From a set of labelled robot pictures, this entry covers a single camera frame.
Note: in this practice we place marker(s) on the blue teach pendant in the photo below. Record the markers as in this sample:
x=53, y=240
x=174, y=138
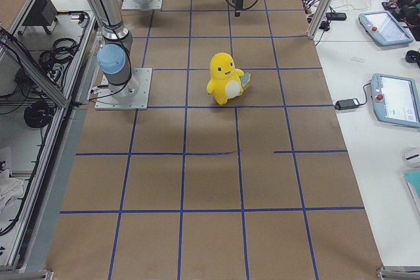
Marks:
x=384, y=29
x=395, y=100

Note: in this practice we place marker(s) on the aluminium frame post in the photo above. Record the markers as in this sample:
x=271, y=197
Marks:
x=325, y=1

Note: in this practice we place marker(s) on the blue teach pendant near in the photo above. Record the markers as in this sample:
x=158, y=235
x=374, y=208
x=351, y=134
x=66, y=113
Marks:
x=395, y=100

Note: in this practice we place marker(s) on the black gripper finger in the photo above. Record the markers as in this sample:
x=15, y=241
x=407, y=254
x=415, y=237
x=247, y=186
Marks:
x=238, y=7

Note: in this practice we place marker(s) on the yellow plush toy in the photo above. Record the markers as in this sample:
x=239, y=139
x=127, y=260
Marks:
x=226, y=81

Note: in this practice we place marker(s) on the white crumpled cloth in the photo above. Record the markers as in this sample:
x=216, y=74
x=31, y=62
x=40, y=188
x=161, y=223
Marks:
x=11, y=188

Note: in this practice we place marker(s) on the black power adapter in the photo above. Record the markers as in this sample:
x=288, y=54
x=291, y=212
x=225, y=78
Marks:
x=347, y=104

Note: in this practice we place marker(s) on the blue teach pendant far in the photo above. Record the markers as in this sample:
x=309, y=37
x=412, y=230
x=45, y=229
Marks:
x=384, y=29

